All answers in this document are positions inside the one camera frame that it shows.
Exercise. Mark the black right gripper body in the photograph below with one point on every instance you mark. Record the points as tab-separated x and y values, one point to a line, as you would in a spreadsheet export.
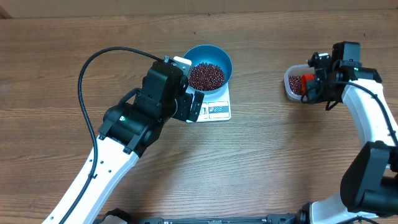
327	94

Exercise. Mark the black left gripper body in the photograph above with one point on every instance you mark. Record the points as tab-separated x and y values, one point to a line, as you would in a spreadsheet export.
183	102

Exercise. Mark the red measuring scoop blue handle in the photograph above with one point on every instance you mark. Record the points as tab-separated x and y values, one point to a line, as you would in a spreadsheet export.
308	80

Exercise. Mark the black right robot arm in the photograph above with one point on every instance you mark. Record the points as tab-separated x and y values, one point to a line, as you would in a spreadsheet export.
365	192

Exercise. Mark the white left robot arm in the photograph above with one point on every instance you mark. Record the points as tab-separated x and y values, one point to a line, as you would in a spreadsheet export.
128	129

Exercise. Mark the white digital kitchen scale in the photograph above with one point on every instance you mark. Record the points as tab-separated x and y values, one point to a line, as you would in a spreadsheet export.
216	105

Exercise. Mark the red beans in bowl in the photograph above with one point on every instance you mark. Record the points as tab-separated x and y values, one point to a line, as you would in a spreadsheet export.
206	77

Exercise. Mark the teal blue bowl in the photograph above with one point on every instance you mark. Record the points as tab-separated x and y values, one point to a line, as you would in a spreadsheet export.
211	54

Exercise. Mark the clear plastic container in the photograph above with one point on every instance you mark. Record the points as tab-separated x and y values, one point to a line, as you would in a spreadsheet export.
296	70

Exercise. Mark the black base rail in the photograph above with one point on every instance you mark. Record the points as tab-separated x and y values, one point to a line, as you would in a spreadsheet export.
120	216

